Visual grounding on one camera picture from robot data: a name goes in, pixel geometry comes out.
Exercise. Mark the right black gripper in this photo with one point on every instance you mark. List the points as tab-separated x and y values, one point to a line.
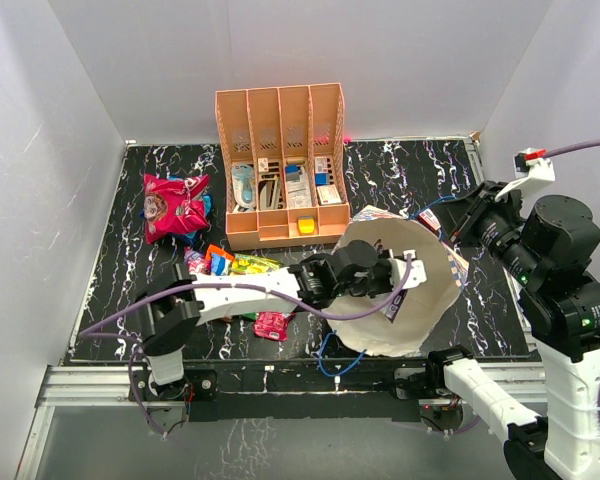
458	217

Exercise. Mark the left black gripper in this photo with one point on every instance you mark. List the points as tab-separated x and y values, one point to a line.
386	285

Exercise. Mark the purple snack packet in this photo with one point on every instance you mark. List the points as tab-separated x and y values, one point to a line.
391	310

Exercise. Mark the blue checkered paper bag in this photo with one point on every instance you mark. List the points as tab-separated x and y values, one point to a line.
424	305

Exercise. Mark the small pink snack packet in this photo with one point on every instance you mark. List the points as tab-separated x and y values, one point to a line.
272	325

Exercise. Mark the green snack packet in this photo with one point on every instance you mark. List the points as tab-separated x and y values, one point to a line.
245	264

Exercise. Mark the purple Fox's candy bag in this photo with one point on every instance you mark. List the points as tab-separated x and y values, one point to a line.
196	262

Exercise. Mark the pink red snack packet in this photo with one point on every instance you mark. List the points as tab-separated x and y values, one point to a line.
172	205

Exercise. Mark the blue snack box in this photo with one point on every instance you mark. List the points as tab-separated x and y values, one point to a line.
220	265

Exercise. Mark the orange Fox's candy bag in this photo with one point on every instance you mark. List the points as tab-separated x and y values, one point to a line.
216	250

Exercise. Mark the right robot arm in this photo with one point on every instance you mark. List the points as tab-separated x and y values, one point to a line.
547	253

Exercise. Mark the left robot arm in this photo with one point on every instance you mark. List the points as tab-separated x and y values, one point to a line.
172	306

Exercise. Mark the yellow orange sticky notes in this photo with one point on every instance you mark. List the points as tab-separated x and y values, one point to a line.
306	225

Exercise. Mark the white red small box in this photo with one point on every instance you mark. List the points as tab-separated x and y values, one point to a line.
328	195

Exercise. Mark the blue eraser block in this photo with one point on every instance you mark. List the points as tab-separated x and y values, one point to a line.
292	173

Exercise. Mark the orange desk organizer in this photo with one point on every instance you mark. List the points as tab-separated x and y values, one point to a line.
271	128

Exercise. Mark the light blue tape dispenser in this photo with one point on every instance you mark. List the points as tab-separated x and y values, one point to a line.
243	181

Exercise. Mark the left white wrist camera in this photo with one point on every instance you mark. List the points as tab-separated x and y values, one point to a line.
407	271

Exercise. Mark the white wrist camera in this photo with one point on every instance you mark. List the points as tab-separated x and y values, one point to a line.
407	271
534	171

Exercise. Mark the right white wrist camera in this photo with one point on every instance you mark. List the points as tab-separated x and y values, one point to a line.
534	171

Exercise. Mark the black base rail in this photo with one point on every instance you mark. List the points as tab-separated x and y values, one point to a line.
293	390

